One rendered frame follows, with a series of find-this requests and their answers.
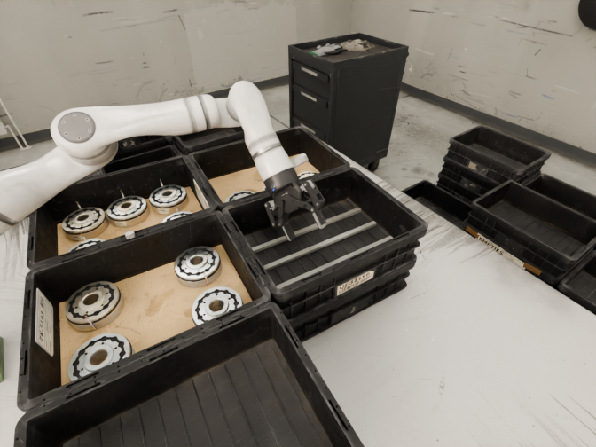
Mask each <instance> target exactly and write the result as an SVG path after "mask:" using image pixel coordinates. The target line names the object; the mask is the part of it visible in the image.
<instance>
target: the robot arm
mask: <svg viewBox="0 0 596 447"><path fill-rule="evenodd" d="M239 126H242V128H243V130H244V133H245V142H246V145H247V148H248V151H249V152H250V154H251V156H252V158H253V160H254V162H255V165H256V168H257V171H258V173H259V175H260V177H261V179H262V180H263V183H264V185H265V187H266V189H267V191H268V193H269V194H270V195H271V196H272V197H273V200H270V201H268V202H266V203H264V206H265V208H266V211H267V214H268V216H269V218H270V220H271V225H272V226H273V227H275V226H279V227H281V229H282V231H283V232H284V234H285V236H286V238H287V239H288V240H289V241H291V240H293V239H295V238H296V237H295V234H294V231H293V229H292V227H291V225H290V223H288V217H289V215H290V213H291V212H293V211H295V210H296V209H299V208H306V209H308V210H309V211H310V212H312V213H313V214H312V216H313V218H314V220H315V222H316V224H317V226H318V228H319V229H323V228H324V227H325V226H326V224H325V223H326V220H325V217H324V215H323V213H322V211H321V207H322V206H323V205H324V204H325V199H324V197H323V195H322V194H321V192H320V191H319V189H318V188H317V186H316V184H315V183H314V181H313V180H312V179H311V180H308V181H306V182H304V183H303V185H301V184H300V182H299V177H298V176H297V174H296V171H295V168H297V167H299V166H300V165H302V164H303V163H305V162H307V161H308V158H307V156H306V154H305V153H302V154H300V155H298V156H296V157H294V158H293V159H291V160H290V159H289V157H288V155H287V154H286V152H285V150H284V148H283V147H282V145H281V144H280V142H279V139H278V136H277V134H276V132H275V131H274V129H273V127H272V124H271V118H270V115H269V112H268V108H267V106H266V103H265V100H264V98H263V95H262V93H261V92H260V91H259V90H258V88H257V87H256V86H255V85H253V84H252V83H251V82H247V81H240V82H236V83H235V84H234V85H233V86H232V87H231V89H230V92H229V96H228V98H217V99H214V98H213V97H212V96H210V95H208V94H204V95H198V96H193V97H189V98H180V99H176V100H171V101H166V102H160V103H152V104H143V105H130V106H93V107H78V108H72V109H68V110H66V111H64V112H62V113H60V114H58V115H57V116H56V117H55V118H54V120H53V121H52V124H51V136H52V138H53V140H54V142H55V143H56V144H57V147H55V148H54V149H53V150H51V151H50V152H48V153H47V154H45V155H44V156H43V157H41V158H40V159H38V160H36V161H33V162H30V163H28V164H26V165H22V166H19V167H17V168H13V169H7V170H4V171H0V236H1V235H2V234H4V233H5V232H7V231H8V230H10V229H11V228H12V227H13V226H14V225H16V224H18V223H19V222H20V221H21V220H23V219H24V218H25V217H27V216H28V215H30V214H31V213H32V212H34V211H35V210H37V209H38V208H39V207H41V206H42V205H43V204H45V203H46V202H47V201H49V200H50V199H52V198H53V197H54V196H56V195H57V194H58V193H60V192H61V191H63V190H64V189H66V188H67V187H68V186H70V185H71V184H74V183H75V182H77V181H79V180H81V179H82V178H84V177H86V176H87V175H89V174H91V173H93V172H94V171H96V170H98V169H101V168H102V167H104V166H105V165H106V164H107V163H109V162H110V161H111V160H112V159H113V158H114V156H115V155H116V154H117V151H118V141H119V140H122V139H125V138H129V137H138V136H153V135H156V136H181V135H187V134H192V133H195V132H200V131H203V130H207V129H213V128H232V127H239ZM305 192H307V193H308V194H309V196H310V198H309V197H307V196H305V195H304V194H305ZM277 207H278V210H277ZM274 216H275V218H274ZM275 219H276V220H275Z"/></svg>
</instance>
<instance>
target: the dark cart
mask: <svg viewBox="0 0 596 447"><path fill-rule="evenodd" d="M358 39H359V40H361V41H362V42H363V41H364V40H367V41H368V42H369V43H371V44H372V45H374V46H375V47H374V48H372V49H369V50H365V51H340V53H339V54H327V55H322V56H317V55H315V54H312V53H310V52H312V51H316V50H317V47H318V46H319V45H322V47H324V46H325V44H326V43H330V45H332V44H335V45H339V44H341V43H344V42H347V41H348V40H352V42H353V41H354V40H358ZM330 45H329V46H330ZM408 49H409V46H407V45H403V44H400V43H394V42H391V41H388V40H385V39H381V38H378V37H375V36H371V35H366V34H362V33H355V34H350V35H341V36H336V37H331V38H326V39H320V40H316V41H310V42H306V43H296V44H291V45H288V71H289V121H290V128H292V127H296V126H302V127H304V128H305V129H307V130H308V131H309V132H310V133H312V134H313V135H314V136H316V137H317V138H319V139H320V140H322V141H323V142H325V143H326V144H328V145H330V146H331V147H332V148H334V149H335V150H337V151H339V152H340V153H342V154H344V155H345V156H347V157H349V158H350V159H351V160H353V161H354V162H356V163H358V164H359V165H361V166H362V167H363V166H365V165H367V164H368V169H369V170H371V171H374V170H376V169H377V168H378V166H379V160H380V159H382V158H384V157H387V154H388V146H389V141H390V137H391V132H392V128H393V123H394V119H395V114H396V106H397V101H398V97H399V92H400V88H401V84H402V80H403V75H404V67H405V62H406V58H407V53H408Z"/></svg>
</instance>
